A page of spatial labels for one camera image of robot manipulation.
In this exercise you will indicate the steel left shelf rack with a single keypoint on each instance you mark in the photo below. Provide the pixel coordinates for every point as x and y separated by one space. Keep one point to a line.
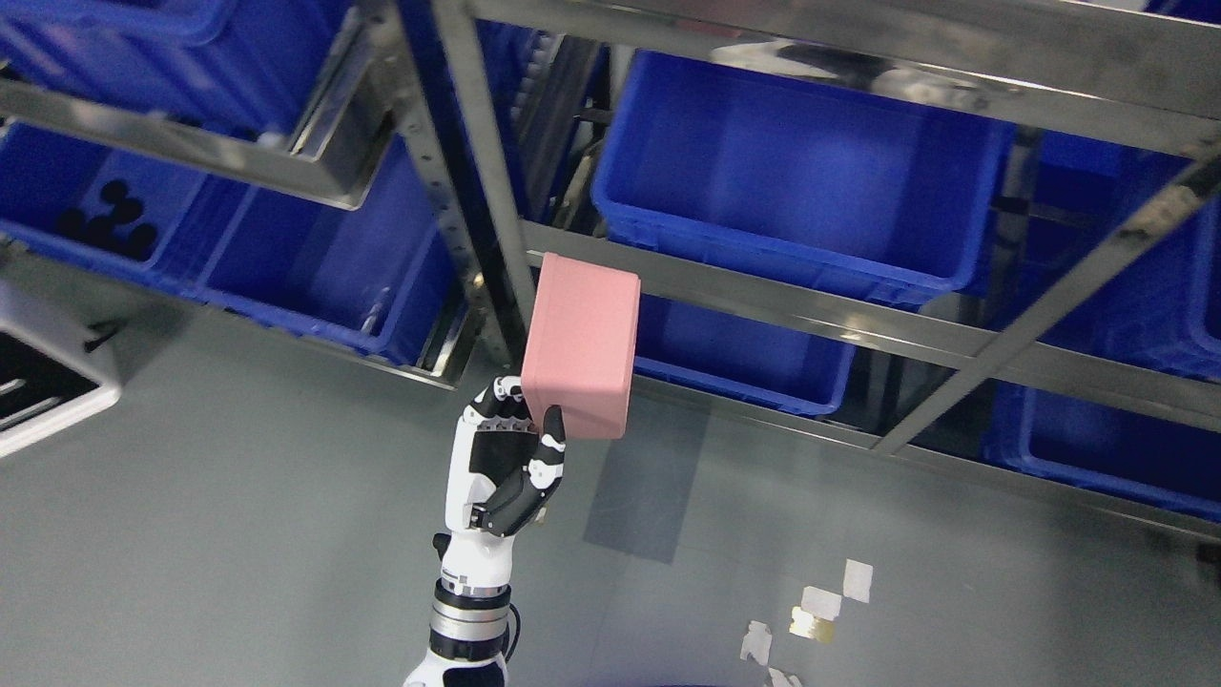
506 106

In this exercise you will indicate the large blue shelf bin centre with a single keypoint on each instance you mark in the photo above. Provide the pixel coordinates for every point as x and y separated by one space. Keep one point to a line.
827 189

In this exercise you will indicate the pink storage box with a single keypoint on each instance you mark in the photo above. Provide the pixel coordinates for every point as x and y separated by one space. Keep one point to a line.
581 346

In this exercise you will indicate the blue bin lower right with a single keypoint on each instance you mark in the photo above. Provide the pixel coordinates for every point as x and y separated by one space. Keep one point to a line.
1105 449

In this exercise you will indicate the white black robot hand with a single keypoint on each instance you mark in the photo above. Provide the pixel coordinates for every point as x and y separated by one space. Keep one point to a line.
501 474

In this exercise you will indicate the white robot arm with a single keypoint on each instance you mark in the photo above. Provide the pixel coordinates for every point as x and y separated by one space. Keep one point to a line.
470 636

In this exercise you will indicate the white black cart corner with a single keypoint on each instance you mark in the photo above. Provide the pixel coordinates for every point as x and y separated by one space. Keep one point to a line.
55 371

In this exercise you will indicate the blue bin below centre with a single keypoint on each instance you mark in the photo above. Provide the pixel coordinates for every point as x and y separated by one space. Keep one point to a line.
745 360

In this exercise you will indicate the blue bin with black balls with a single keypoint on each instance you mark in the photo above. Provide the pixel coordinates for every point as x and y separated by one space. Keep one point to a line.
375 280

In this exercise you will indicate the blue bin top left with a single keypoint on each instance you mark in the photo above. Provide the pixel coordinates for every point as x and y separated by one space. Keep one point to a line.
249 65

